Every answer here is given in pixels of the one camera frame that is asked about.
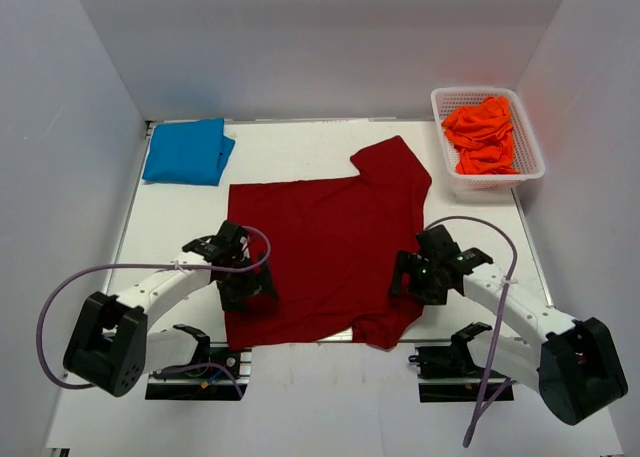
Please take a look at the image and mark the white plastic basket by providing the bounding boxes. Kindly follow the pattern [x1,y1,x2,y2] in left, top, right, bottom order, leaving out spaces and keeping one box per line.
[431,87,545,191]

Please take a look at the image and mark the dark red t-shirt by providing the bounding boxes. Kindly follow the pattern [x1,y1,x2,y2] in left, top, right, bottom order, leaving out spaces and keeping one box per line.
[225,136,432,349]

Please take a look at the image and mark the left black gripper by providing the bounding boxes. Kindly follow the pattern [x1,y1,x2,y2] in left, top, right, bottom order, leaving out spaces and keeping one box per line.
[217,251,279,313]

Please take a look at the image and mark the orange t-shirt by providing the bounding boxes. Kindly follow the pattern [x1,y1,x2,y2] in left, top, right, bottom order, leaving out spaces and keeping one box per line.
[441,96,519,175]

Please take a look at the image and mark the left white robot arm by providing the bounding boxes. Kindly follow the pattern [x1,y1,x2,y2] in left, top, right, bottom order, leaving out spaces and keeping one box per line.
[63,220,277,397]

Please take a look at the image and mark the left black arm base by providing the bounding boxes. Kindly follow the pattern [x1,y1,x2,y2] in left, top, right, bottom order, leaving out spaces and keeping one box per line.
[145,345,252,402]

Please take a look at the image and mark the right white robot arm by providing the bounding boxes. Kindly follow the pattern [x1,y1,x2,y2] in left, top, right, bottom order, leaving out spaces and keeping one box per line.
[390,225,629,425]

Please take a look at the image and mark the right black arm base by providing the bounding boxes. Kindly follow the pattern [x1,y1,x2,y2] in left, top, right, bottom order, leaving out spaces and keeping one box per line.
[408,344,484,404]

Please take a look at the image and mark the folded blue t-shirt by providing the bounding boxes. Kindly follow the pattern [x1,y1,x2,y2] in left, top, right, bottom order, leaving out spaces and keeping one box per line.
[142,118,235,186]

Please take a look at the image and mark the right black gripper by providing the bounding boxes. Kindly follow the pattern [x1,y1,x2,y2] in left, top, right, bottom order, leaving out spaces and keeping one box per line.
[388,250,449,306]

